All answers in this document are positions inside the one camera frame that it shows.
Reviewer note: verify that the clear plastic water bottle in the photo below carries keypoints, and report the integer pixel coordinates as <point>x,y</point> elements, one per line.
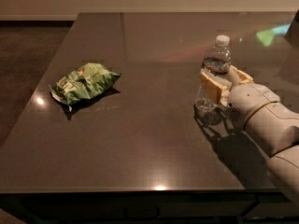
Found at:
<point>216,61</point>

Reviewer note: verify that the dark table base frame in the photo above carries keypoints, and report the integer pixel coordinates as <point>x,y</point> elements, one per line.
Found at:
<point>151,208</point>

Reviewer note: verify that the green chip bag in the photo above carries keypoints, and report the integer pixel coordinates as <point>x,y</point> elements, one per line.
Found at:
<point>85,83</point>

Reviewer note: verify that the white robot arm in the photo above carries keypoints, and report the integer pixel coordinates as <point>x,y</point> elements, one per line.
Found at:
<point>275,129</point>

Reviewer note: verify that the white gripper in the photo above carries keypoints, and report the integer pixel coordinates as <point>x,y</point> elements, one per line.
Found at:
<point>251,103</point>

